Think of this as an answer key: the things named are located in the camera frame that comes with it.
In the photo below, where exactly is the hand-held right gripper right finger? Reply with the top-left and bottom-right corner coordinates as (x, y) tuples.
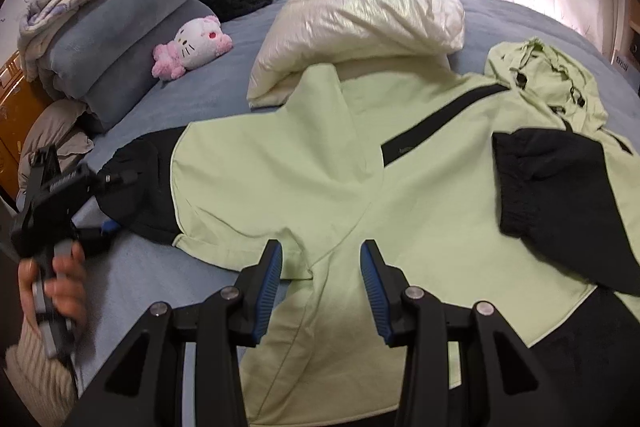
(360, 239), (576, 427)

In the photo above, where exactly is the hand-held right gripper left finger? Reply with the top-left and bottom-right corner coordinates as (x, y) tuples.
(62, 239), (284, 427)

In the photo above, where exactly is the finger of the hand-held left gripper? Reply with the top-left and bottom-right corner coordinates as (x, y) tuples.
(70, 219), (122, 258)
(89, 169), (138, 198)

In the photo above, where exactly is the green and black jacket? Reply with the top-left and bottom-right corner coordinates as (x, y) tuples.
(92, 38), (640, 427)

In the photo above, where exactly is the person's left forearm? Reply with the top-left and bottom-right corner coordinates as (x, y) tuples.
(4, 329), (80, 425)

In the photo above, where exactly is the person's left hand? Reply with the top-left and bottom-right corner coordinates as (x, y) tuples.
(17, 244), (88, 334)

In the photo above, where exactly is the beige grey cloth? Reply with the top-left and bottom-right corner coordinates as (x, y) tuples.
(17, 99), (96, 202)

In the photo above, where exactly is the wooden bedside cabinet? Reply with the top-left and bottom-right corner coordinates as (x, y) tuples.
(0, 52), (56, 202)

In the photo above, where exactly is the blue-grey folded blanket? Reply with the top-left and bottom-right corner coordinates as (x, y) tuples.
(37, 0), (221, 135)

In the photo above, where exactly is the pink white cat plush toy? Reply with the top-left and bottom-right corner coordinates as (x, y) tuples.
(151, 14), (234, 82)

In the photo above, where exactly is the cream satin pillow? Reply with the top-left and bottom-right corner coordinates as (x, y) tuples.
(246, 0), (466, 110)

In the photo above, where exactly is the white cardboard box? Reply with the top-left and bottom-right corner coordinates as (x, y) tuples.
(611, 49), (640, 80)

